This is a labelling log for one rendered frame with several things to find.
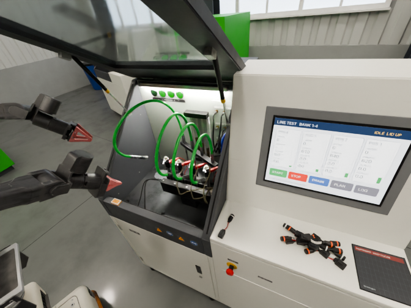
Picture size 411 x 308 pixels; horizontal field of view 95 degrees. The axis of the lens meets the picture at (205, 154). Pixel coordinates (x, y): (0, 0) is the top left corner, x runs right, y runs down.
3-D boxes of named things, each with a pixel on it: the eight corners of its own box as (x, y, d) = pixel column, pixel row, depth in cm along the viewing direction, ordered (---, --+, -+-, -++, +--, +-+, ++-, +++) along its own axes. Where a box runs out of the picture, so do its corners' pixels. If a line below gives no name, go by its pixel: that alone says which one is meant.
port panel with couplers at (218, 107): (213, 150, 118) (209, 102, 99) (215, 146, 120) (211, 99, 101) (233, 153, 113) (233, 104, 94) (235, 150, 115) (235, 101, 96)
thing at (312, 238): (277, 248, 75) (279, 241, 71) (281, 225, 82) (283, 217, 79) (346, 272, 66) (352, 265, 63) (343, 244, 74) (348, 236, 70)
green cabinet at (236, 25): (186, 109, 419) (171, 20, 319) (208, 96, 467) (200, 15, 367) (227, 119, 364) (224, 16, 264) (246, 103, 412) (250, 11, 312)
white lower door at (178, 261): (144, 264, 159) (111, 217, 117) (145, 261, 161) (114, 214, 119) (215, 299, 135) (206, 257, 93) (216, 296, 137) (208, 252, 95)
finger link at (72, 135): (95, 131, 87) (72, 121, 82) (95, 134, 81) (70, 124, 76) (88, 144, 87) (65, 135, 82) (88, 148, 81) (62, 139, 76)
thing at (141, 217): (113, 217, 117) (102, 200, 107) (118, 211, 120) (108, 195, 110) (204, 255, 94) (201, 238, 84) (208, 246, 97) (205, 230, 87)
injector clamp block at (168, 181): (166, 198, 119) (159, 181, 110) (174, 187, 126) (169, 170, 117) (215, 214, 107) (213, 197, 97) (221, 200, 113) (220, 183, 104)
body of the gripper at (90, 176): (111, 172, 67) (89, 170, 61) (100, 198, 68) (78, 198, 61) (102, 165, 71) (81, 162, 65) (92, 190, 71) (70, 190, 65)
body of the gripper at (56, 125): (76, 122, 84) (56, 114, 80) (73, 126, 76) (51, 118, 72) (70, 135, 85) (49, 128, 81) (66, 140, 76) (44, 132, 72)
